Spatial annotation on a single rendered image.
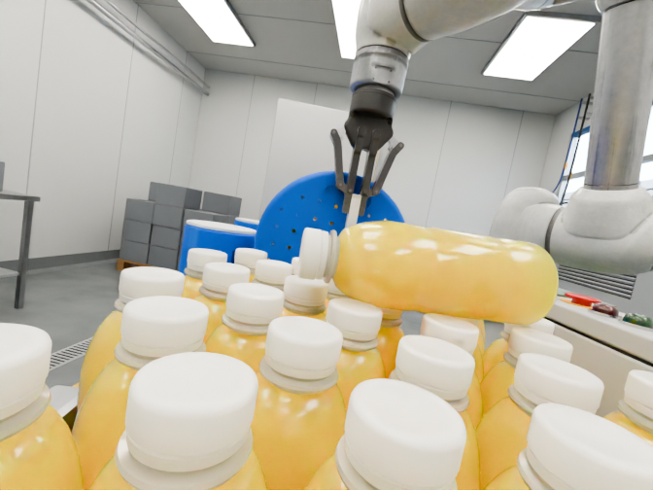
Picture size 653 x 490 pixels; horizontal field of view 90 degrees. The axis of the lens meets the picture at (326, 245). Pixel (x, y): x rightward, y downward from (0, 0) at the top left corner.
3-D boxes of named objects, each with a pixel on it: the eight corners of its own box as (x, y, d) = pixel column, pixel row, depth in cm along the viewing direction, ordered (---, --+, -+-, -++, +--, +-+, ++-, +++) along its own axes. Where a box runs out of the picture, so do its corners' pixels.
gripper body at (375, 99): (353, 81, 51) (342, 141, 52) (405, 92, 52) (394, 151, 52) (347, 97, 58) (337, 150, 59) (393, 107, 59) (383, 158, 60)
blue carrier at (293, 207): (340, 266, 148) (358, 205, 146) (386, 342, 61) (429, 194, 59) (279, 250, 146) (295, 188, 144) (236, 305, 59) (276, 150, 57)
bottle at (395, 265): (556, 227, 26) (326, 190, 24) (582, 315, 23) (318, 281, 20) (499, 262, 32) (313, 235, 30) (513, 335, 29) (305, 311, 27)
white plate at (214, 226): (188, 224, 117) (187, 227, 117) (263, 234, 128) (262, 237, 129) (186, 217, 141) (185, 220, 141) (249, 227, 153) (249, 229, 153)
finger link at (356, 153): (367, 126, 54) (359, 124, 53) (353, 194, 54) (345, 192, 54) (363, 132, 57) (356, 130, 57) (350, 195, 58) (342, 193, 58)
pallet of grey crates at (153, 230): (230, 278, 484) (243, 197, 474) (203, 289, 405) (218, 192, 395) (155, 262, 498) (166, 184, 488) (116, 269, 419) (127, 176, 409)
